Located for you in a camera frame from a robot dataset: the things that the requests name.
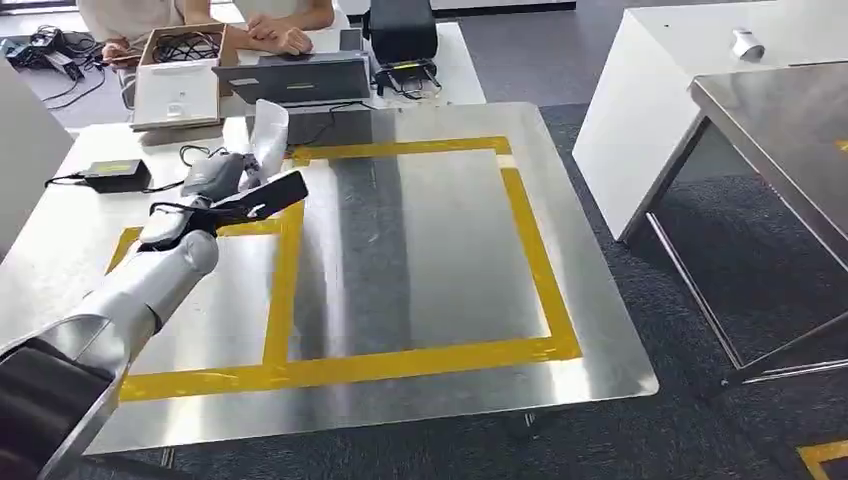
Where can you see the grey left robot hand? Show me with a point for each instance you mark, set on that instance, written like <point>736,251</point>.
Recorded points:
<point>215,175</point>

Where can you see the white curved plastic part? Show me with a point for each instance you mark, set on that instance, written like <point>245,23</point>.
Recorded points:
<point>270,136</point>

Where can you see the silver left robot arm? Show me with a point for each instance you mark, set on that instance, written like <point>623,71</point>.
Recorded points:
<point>132,298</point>

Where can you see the white flat box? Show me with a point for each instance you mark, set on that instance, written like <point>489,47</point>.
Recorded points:
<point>175,93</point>

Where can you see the black power adapter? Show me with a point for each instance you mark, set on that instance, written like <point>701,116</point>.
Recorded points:
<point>118,175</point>

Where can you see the grey laptop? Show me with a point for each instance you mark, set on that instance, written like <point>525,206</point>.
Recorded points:
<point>298,79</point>

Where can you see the brown cardboard box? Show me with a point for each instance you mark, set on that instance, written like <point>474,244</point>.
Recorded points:
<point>225,43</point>

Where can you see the person's hand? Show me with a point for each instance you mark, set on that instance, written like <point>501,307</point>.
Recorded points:
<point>281,36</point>

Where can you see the person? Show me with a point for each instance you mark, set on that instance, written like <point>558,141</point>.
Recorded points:
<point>132,16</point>
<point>285,10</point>

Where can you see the black device with yellow label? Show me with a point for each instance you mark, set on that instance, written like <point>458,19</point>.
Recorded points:
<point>405,74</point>

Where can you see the steel bench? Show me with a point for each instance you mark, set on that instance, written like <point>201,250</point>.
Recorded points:
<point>430,265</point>

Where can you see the white desk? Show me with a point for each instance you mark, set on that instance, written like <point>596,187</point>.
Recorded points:
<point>457,66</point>
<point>662,79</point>

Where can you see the steel table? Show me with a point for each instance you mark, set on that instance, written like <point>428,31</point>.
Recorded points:
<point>782,126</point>

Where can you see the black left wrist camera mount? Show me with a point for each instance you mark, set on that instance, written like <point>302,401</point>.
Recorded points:
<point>265,195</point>

